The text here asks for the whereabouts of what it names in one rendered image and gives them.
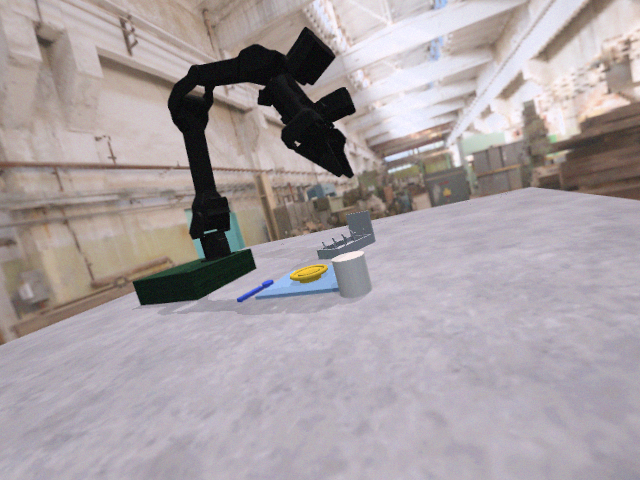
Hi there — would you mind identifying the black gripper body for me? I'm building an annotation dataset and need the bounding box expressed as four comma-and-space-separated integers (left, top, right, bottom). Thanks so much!
281, 94, 347, 150

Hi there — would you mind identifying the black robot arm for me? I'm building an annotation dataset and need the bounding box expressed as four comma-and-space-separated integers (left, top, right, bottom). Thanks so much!
167, 27, 356, 263

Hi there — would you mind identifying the yellow plate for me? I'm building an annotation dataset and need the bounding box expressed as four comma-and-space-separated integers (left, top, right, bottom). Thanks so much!
290, 264, 328, 283

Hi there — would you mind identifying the blue spoon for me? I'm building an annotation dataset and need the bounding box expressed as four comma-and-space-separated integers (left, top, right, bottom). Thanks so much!
237, 280, 274, 302

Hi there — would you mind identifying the grey cylinder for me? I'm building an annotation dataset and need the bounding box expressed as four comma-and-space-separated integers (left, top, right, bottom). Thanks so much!
332, 251, 373, 299

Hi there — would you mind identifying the light blue flat square mat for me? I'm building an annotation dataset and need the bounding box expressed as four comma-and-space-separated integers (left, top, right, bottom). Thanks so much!
256, 265, 340, 300

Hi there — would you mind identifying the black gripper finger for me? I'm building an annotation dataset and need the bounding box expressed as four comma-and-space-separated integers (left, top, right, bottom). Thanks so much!
294, 124, 344, 177
331, 137, 354, 178

